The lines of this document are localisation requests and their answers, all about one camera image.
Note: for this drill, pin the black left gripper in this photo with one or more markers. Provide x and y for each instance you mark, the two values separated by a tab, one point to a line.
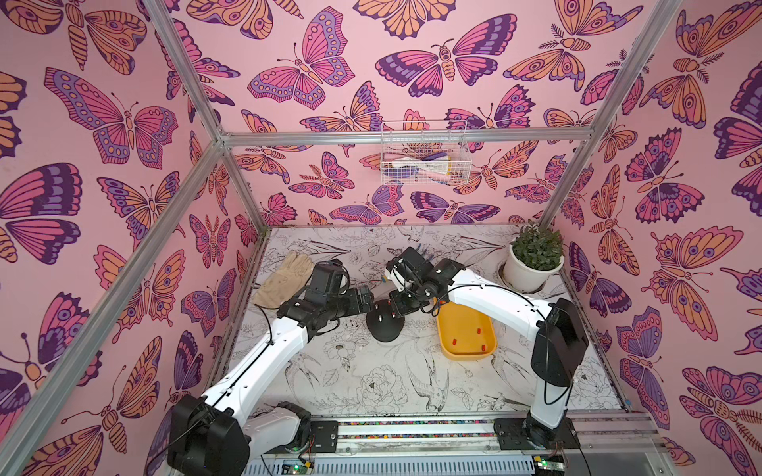
366	302

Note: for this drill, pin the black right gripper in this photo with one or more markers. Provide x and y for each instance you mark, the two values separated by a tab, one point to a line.
402	300

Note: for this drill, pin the black round screw base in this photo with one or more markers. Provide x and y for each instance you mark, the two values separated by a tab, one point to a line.
383	322

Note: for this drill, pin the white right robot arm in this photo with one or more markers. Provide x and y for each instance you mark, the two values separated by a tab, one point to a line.
554	328

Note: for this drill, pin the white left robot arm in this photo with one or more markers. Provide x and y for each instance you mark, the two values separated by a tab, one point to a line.
217	433

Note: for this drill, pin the cream fabric glove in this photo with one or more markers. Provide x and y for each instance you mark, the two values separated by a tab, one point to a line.
294	272

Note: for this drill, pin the yellow plastic tray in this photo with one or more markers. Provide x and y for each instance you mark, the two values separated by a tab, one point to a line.
465	334

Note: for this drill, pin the potted green plant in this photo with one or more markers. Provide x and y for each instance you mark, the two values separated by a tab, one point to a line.
534	256

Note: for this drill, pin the white wire basket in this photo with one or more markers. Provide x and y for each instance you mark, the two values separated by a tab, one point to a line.
425	157

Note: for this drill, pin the aluminium cage frame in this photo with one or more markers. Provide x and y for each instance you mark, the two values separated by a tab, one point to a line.
23	440

